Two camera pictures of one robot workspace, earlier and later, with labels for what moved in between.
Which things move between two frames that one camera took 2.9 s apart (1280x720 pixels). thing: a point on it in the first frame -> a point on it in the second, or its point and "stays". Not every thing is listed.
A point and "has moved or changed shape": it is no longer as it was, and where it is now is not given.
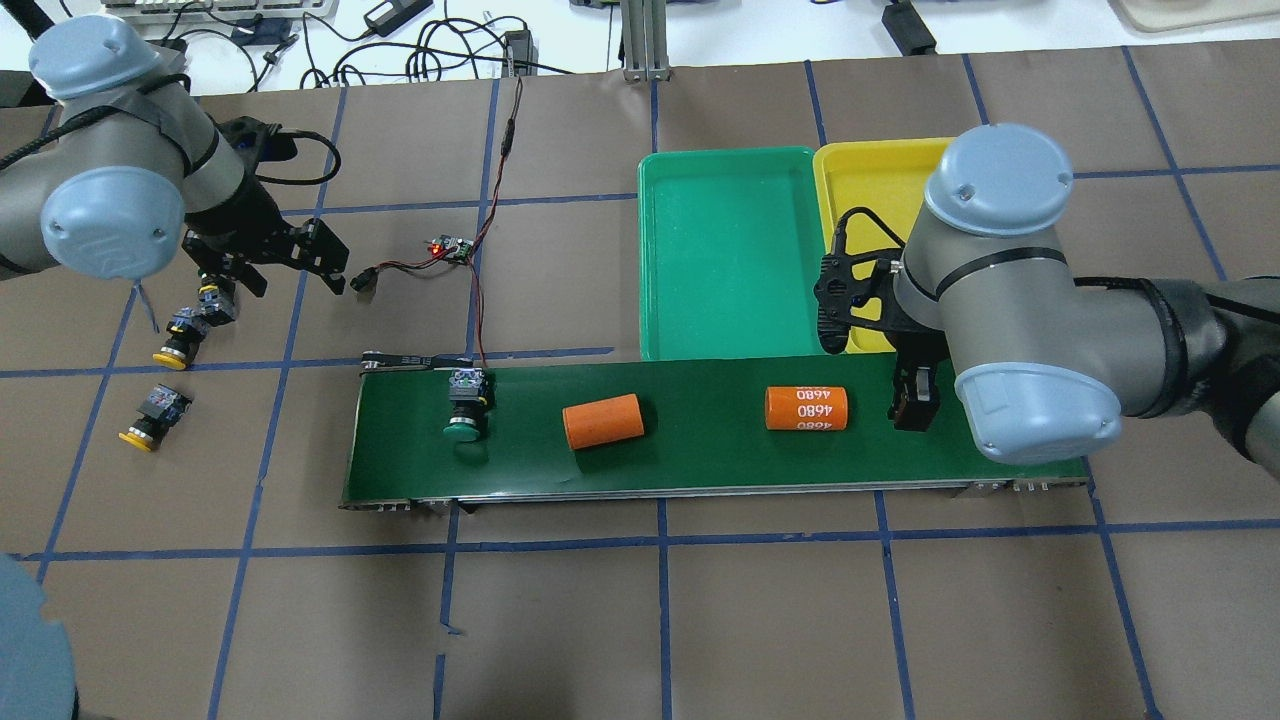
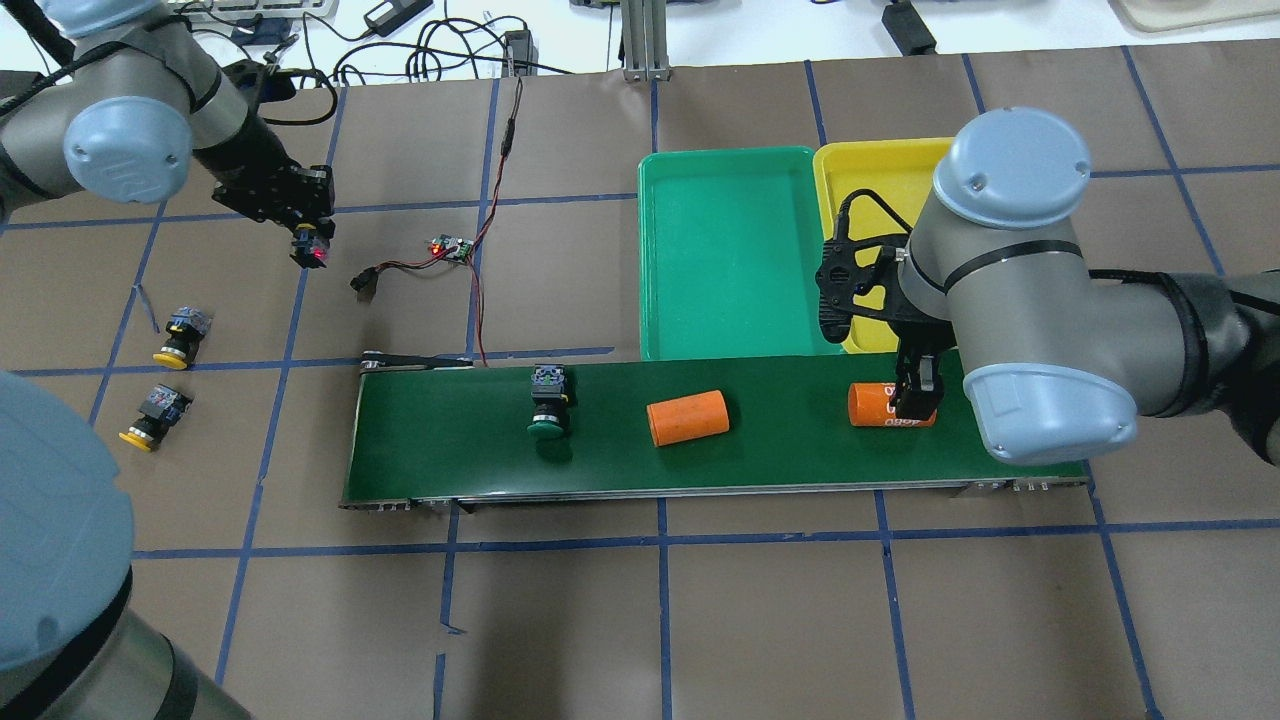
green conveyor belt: [636, 429] stays
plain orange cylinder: [602, 422] -> [688, 417]
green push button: [471, 392] -> [548, 384]
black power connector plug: [365, 281] stays
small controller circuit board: [455, 248] stays
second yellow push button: [162, 410] stays
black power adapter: [520, 56] stays
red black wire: [465, 252] stays
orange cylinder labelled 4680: [806, 408] -> [869, 405]
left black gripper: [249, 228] -> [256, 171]
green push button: [216, 297] has moved or changed shape
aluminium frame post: [645, 40] stays
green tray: [731, 250] stays
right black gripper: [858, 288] stays
